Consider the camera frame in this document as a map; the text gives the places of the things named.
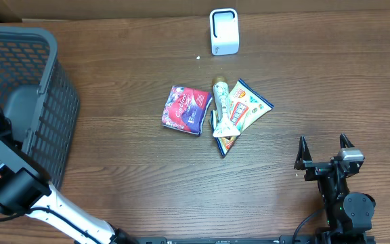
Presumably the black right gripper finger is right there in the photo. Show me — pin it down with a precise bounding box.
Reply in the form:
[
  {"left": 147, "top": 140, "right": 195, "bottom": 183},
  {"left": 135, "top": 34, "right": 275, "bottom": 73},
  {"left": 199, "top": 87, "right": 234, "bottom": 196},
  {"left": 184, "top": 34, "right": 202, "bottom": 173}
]
[
  {"left": 339, "top": 133, "right": 354, "bottom": 148},
  {"left": 294, "top": 136, "right": 313, "bottom": 170}
]

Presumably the yellow blue snack bag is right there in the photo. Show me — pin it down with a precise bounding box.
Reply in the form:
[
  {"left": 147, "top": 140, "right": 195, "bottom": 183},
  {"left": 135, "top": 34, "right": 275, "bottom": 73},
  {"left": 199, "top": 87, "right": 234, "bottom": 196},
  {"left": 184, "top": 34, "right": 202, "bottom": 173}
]
[{"left": 209, "top": 79, "right": 274, "bottom": 158}]

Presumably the pink purple sanitary pad pack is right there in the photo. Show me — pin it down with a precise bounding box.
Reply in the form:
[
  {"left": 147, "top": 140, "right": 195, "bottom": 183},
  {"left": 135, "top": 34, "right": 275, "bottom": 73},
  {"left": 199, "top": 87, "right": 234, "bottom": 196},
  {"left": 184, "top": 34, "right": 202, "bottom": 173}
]
[{"left": 161, "top": 85, "right": 213, "bottom": 136}]

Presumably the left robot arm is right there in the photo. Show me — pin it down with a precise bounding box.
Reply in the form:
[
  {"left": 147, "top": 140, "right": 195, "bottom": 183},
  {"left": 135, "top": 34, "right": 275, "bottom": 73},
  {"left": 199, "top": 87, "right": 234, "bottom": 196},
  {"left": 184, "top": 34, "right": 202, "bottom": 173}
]
[{"left": 0, "top": 107, "right": 136, "bottom": 243}]

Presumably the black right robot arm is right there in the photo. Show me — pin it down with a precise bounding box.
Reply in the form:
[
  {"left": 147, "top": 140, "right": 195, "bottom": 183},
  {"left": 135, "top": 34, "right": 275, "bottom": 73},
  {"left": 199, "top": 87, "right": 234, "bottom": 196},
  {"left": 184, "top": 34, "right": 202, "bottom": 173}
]
[{"left": 292, "top": 134, "right": 376, "bottom": 243}]

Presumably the white barcode scanner stand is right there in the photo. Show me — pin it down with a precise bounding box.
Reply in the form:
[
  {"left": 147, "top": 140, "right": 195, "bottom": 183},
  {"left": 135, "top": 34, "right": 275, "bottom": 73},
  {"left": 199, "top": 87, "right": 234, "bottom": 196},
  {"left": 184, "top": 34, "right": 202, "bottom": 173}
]
[{"left": 209, "top": 8, "right": 240, "bottom": 56}]

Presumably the grey plastic mesh basket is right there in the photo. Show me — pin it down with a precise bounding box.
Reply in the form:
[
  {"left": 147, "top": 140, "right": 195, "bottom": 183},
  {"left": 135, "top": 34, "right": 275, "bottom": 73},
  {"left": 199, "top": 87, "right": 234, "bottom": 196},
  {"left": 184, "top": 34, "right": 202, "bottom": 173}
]
[{"left": 0, "top": 26, "right": 81, "bottom": 189}]

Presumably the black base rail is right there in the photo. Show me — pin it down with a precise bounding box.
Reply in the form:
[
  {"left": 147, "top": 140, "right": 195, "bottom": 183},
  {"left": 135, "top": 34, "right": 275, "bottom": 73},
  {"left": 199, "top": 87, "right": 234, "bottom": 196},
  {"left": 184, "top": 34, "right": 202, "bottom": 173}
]
[{"left": 135, "top": 235, "right": 322, "bottom": 244}]

